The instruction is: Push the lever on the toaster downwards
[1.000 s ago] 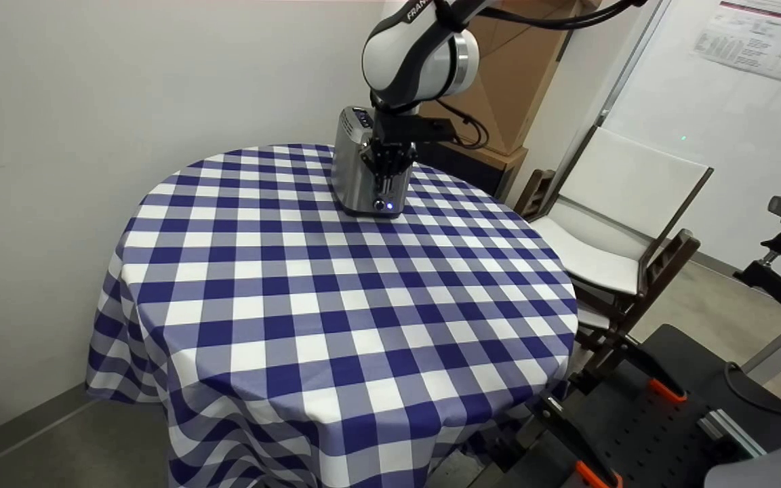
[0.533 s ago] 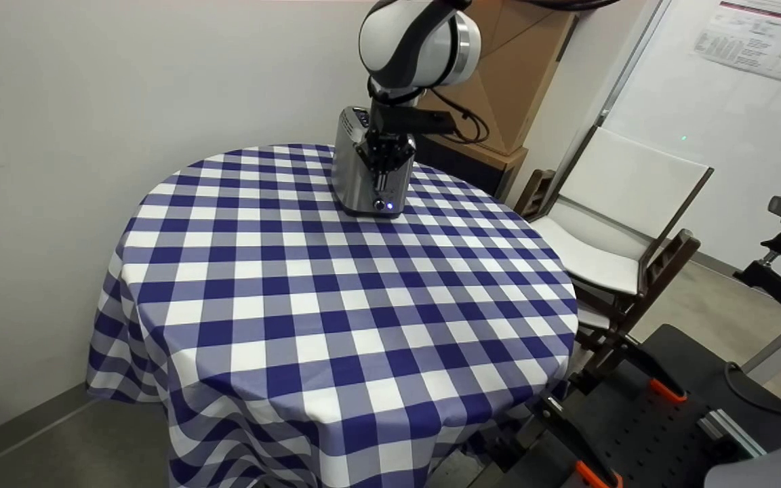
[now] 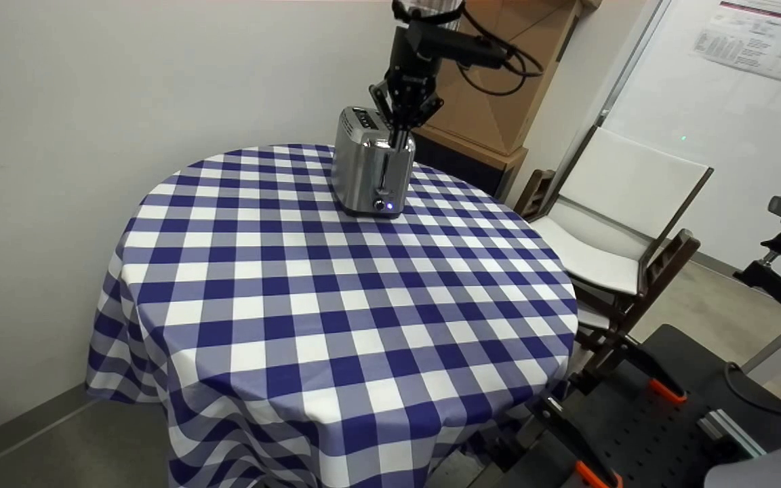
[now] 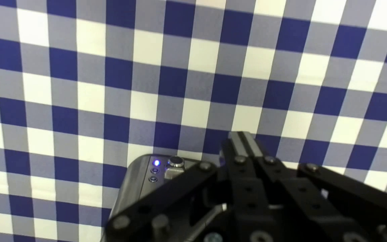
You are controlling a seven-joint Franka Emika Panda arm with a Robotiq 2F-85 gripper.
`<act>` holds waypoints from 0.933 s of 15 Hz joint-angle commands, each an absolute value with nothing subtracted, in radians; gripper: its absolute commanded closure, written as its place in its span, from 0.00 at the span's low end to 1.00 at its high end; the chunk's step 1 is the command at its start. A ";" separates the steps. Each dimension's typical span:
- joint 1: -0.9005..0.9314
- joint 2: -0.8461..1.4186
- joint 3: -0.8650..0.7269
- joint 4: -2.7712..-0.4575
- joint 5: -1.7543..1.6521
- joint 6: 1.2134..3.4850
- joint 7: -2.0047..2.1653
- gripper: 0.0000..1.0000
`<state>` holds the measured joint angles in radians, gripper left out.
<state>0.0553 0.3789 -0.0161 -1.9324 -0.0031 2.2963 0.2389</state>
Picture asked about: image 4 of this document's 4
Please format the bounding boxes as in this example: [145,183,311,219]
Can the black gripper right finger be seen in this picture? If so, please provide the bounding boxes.
[242,130,387,242]

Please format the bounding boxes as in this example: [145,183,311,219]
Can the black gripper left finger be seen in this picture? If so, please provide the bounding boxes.
[104,130,272,242]

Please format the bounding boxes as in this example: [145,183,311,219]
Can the stainless steel two-slot toaster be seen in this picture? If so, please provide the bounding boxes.
[109,152,229,242]

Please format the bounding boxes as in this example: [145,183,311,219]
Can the blue white checkered tablecloth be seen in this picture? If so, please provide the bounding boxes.
[0,0,387,242]

